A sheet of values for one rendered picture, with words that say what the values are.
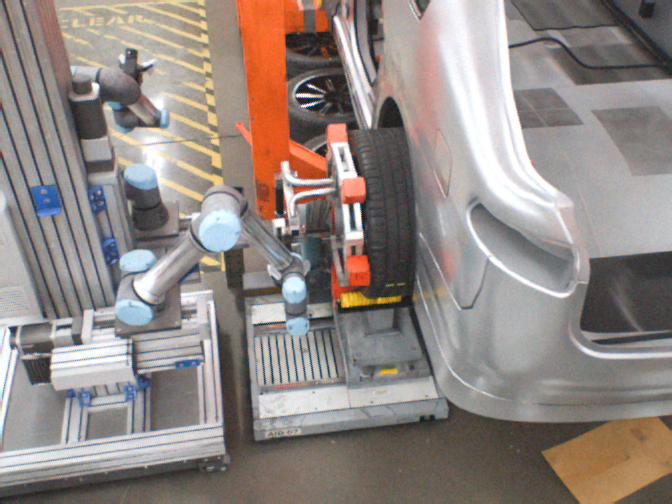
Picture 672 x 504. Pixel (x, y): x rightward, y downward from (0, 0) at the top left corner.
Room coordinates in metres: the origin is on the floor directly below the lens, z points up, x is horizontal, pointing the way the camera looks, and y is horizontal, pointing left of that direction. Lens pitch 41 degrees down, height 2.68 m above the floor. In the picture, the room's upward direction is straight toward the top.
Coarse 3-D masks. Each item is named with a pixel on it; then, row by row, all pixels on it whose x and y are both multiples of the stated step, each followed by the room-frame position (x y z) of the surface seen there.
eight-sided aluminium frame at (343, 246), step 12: (336, 144) 2.40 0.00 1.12; (336, 156) 2.32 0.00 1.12; (348, 156) 2.32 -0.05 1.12; (336, 168) 2.28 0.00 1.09; (348, 168) 2.26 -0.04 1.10; (348, 216) 2.09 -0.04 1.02; (360, 216) 2.09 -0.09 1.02; (348, 228) 2.06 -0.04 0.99; (360, 228) 2.06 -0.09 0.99; (336, 240) 2.42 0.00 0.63; (348, 240) 2.03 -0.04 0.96; (360, 240) 2.03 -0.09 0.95; (336, 252) 2.35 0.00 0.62; (348, 252) 2.03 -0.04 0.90; (360, 252) 2.03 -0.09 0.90; (336, 264) 2.27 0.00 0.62
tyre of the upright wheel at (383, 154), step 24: (360, 144) 2.31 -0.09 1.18; (384, 144) 2.32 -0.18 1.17; (360, 168) 2.25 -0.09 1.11; (384, 168) 2.19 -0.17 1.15; (408, 168) 2.20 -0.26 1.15; (384, 192) 2.11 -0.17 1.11; (408, 192) 2.12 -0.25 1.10; (384, 216) 2.06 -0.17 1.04; (408, 216) 2.07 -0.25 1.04; (384, 240) 2.01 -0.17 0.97; (408, 240) 2.02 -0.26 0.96; (384, 264) 1.99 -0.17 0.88; (408, 264) 2.01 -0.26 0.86; (360, 288) 2.17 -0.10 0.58; (384, 288) 2.02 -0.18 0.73; (408, 288) 2.02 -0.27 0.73
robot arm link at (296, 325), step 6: (306, 312) 1.74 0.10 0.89; (288, 318) 1.72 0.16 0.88; (294, 318) 1.71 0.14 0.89; (300, 318) 1.71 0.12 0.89; (306, 318) 1.73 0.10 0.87; (288, 324) 1.70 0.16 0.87; (294, 324) 1.69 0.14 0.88; (300, 324) 1.69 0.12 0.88; (306, 324) 1.70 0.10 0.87; (288, 330) 1.69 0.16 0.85; (294, 330) 1.69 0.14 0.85; (300, 330) 1.69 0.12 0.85; (306, 330) 1.70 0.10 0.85
